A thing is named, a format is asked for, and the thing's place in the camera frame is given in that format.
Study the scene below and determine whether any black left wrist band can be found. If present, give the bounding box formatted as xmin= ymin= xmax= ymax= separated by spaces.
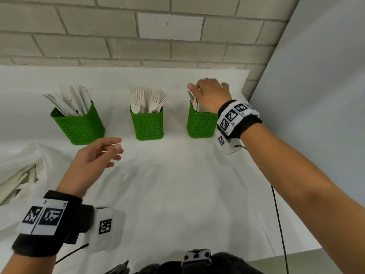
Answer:
xmin=11 ymin=190 xmax=95 ymax=257

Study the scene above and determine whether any black harness buckle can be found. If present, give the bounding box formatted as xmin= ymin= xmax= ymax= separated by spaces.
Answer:
xmin=181 ymin=249 xmax=213 ymax=267
xmin=104 ymin=261 xmax=130 ymax=274

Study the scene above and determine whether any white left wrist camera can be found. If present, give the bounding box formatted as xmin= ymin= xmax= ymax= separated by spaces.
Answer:
xmin=85 ymin=207 xmax=126 ymax=253

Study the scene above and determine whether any black wrist band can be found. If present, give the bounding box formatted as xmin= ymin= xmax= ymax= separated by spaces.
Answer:
xmin=11 ymin=190 xmax=95 ymax=257
xmin=217 ymin=99 xmax=263 ymax=140

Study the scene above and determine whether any person's right forearm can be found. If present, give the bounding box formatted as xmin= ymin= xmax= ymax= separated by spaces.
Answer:
xmin=241 ymin=123 xmax=365 ymax=274

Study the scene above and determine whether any black left camera cable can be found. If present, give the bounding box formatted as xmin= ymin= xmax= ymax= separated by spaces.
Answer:
xmin=54 ymin=244 xmax=89 ymax=265

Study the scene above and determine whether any black camera cable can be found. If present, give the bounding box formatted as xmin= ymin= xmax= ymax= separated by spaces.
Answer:
xmin=54 ymin=244 xmax=89 ymax=265
xmin=235 ymin=145 xmax=290 ymax=274

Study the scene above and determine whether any bunch of white plastic knives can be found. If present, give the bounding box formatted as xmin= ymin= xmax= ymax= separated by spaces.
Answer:
xmin=43 ymin=84 xmax=93 ymax=117

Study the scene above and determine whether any person's left forearm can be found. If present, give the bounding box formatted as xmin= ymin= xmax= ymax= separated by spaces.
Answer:
xmin=0 ymin=252 xmax=57 ymax=274

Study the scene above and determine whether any clear plastic bag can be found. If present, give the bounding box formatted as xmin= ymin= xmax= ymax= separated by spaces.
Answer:
xmin=0 ymin=142 xmax=78 ymax=240

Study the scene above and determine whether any person's right hand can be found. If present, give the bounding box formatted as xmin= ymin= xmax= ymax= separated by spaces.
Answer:
xmin=187 ymin=78 xmax=233 ymax=115

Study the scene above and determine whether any black right camera cable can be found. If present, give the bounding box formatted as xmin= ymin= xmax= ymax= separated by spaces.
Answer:
xmin=235 ymin=145 xmax=290 ymax=274

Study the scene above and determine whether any person's left hand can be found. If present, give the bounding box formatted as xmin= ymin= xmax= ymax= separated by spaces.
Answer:
xmin=56 ymin=137 xmax=124 ymax=199

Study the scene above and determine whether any black right wrist band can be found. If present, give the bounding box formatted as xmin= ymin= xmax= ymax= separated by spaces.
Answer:
xmin=217 ymin=99 xmax=263 ymax=140

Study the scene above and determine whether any person's black clothing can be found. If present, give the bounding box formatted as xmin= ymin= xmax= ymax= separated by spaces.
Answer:
xmin=104 ymin=252 xmax=266 ymax=274

